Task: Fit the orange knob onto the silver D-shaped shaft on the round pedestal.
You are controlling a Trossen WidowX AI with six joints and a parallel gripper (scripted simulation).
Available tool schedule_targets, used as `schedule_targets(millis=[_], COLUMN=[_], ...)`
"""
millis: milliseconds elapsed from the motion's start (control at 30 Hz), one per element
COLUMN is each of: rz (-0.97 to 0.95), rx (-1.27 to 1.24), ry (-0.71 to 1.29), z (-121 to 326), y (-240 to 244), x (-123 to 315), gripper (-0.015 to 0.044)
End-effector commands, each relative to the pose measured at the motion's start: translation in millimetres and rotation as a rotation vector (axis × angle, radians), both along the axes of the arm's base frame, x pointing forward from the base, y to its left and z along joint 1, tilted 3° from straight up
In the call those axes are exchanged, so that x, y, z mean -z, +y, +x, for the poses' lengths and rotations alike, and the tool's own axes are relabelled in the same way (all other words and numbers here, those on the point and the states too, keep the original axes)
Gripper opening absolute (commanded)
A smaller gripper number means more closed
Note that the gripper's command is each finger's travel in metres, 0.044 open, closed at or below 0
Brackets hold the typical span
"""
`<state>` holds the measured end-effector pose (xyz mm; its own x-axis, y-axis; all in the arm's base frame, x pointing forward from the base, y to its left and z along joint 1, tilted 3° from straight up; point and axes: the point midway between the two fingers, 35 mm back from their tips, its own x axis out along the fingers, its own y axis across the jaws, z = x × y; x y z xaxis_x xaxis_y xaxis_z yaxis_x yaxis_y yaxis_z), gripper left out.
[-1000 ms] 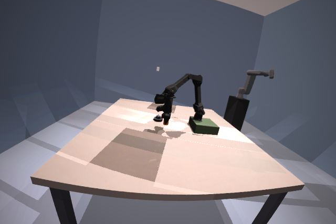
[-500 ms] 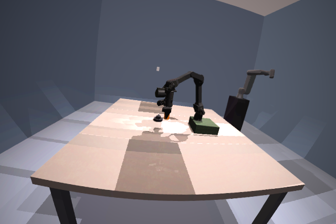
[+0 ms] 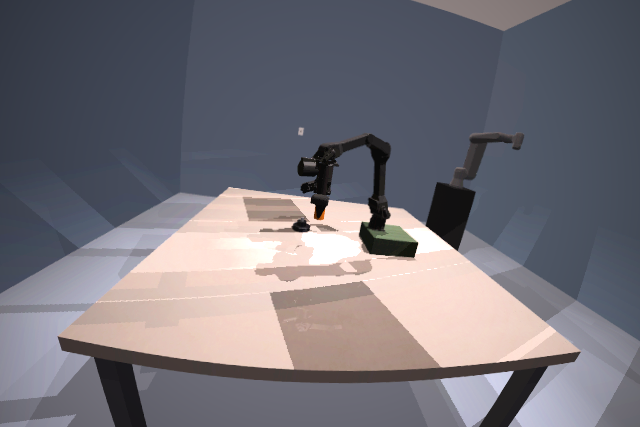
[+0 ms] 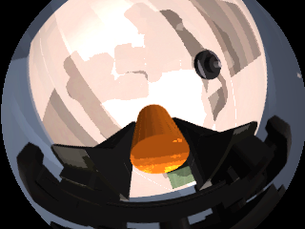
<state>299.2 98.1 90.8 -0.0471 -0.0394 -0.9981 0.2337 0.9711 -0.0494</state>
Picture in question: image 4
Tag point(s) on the orange knob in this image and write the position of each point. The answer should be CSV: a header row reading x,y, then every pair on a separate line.
x,y
157,145

